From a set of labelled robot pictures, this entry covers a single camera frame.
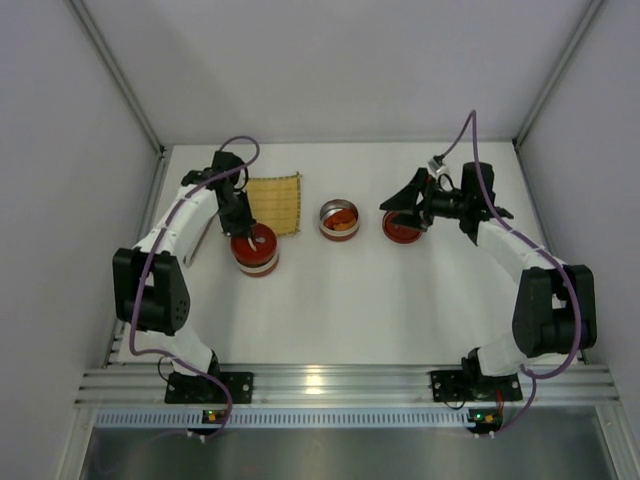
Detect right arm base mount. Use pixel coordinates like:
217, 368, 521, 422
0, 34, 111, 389
429, 369, 523, 403

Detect long red sausage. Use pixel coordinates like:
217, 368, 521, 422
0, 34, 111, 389
323, 215, 336, 229

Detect red lid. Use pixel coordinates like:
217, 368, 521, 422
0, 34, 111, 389
230, 223, 278, 267
382, 212, 423, 245

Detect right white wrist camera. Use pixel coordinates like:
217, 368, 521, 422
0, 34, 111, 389
428, 155, 449, 178

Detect steel tongs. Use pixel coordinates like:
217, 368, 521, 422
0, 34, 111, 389
183, 222, 211, 269

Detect right aluminium corner post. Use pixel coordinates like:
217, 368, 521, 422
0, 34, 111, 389
512, 0, 608, 153

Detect bamboo serving mat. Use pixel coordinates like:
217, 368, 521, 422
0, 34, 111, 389
247, 172, 301, 237

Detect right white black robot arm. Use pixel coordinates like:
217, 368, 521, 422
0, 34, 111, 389
380, 162, 597, 403

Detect left aluminium corner post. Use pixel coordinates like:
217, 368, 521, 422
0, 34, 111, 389
64, 0, 165, 155

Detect aluminium corner post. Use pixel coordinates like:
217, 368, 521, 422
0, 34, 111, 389
64, 0, 165, 155
512, 0, 608, 153

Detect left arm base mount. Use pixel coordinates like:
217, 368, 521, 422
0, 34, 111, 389
164, 372, 254, 405

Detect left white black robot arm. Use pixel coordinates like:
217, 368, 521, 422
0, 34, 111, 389
112, 149, 256, 383

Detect steel bowl red base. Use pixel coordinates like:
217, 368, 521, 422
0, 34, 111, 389
318, 199, 360, 242
236, 254, 279, 278

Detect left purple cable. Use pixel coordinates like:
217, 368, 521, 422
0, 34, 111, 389
128, 134, 261, 441

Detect white slotted cable duct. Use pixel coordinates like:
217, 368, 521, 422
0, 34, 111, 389
94, 407, 474, 429

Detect aluminium front frame rail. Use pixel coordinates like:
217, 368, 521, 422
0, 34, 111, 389
74, 363, 620, 408

